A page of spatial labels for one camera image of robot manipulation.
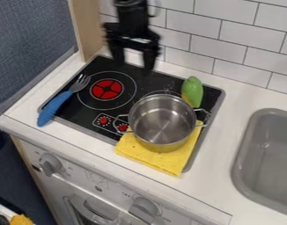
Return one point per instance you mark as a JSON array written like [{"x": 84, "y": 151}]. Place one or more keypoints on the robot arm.
[{"x": 130, "y": 2}]

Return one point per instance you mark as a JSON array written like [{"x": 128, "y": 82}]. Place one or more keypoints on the yellow cloth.
[{"x": 157, "y": 155}]

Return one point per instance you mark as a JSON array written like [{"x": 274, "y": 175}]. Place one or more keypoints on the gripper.
[{"x": 131, "y": 27}]

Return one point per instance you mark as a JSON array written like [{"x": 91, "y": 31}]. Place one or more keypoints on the toy stove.
[{"x": 114, "y": 96}]

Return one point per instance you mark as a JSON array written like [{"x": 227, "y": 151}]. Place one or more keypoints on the silver pot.
[{"x": 163, "y": 121}]

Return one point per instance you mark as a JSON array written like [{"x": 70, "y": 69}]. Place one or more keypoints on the green toy bottle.
[{"x": 192, "y": 90}]

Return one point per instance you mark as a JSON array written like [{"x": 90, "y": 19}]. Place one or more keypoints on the toy sink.
[{"x": 265, "y": 161}]

